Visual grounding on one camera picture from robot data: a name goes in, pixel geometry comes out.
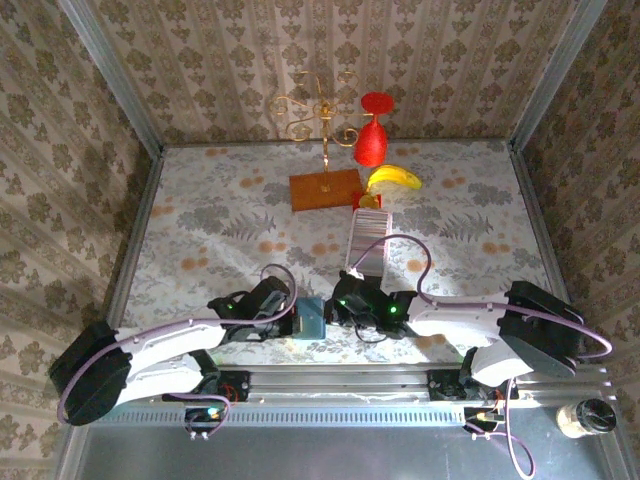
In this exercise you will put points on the blue card holder wallet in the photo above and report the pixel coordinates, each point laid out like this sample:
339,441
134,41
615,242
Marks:
312,320

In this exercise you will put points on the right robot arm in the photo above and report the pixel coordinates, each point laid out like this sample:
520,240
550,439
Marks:
460,315

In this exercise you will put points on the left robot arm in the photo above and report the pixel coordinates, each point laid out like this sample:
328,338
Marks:
165,345

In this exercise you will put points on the small yellow toy piece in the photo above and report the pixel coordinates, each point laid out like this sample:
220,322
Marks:
370,202

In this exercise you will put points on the small red block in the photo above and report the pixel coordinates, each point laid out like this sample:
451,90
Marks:
356,201

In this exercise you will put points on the gold stand with wooden base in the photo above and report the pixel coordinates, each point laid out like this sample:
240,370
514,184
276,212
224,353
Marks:
320,192

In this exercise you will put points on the floral tablecloth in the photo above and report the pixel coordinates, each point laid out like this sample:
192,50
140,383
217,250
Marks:
225,190

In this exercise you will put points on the grey metal shelf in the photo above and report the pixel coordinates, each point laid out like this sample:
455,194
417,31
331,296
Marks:
325,455

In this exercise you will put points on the yellow banana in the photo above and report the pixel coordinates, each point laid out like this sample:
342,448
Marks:
395,177

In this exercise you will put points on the red wine glass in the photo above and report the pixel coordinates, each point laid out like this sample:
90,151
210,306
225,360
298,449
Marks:
370,145

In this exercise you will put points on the glass jar with black lid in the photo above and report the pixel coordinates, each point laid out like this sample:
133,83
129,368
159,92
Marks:
582,417

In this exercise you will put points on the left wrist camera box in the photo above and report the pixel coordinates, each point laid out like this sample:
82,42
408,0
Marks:
276,300

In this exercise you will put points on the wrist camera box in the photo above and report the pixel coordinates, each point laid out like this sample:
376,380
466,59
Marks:
356,275
276,300

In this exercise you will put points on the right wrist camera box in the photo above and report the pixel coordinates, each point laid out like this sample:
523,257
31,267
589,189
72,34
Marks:
356,275

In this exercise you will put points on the aluminium rail beam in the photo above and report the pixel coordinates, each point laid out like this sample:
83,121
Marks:
340,382

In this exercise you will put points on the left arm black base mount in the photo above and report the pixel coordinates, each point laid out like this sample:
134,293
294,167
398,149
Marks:
235,385

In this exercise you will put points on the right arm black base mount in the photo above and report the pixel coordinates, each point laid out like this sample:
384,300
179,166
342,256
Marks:
445,385

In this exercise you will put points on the aluminium table side rail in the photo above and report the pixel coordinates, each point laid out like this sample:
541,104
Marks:
134,240
539,225

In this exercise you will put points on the aluminium frame post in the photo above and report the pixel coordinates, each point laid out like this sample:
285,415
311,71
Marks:
106,65
560,65

